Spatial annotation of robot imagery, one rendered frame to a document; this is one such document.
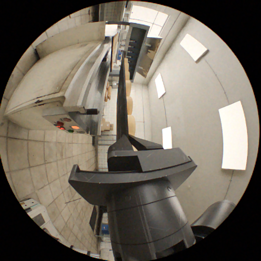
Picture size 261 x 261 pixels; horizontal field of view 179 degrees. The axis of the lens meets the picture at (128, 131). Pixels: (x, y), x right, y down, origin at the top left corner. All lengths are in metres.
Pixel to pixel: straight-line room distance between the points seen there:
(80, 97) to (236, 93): 2.20
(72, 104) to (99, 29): 0.73
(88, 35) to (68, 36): 0.19
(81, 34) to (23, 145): 1.15
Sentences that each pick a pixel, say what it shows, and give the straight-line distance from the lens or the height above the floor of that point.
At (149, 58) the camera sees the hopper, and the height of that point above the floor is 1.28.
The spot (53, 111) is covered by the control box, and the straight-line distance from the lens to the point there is 0.33.
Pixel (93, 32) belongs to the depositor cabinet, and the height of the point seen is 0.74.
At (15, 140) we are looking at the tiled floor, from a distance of 1.07.
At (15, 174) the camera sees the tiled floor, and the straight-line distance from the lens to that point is 1.11.
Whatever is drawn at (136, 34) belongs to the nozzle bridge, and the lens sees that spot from 0.93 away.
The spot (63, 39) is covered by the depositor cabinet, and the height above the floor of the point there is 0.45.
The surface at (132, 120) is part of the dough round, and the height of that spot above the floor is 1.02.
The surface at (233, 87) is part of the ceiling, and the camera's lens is 2.19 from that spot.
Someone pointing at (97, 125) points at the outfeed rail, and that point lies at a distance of 0.50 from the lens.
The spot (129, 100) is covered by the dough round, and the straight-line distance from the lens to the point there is 0.19.
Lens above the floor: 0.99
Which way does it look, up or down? 9 degrees up
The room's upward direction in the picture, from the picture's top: 91 degrees clockwise
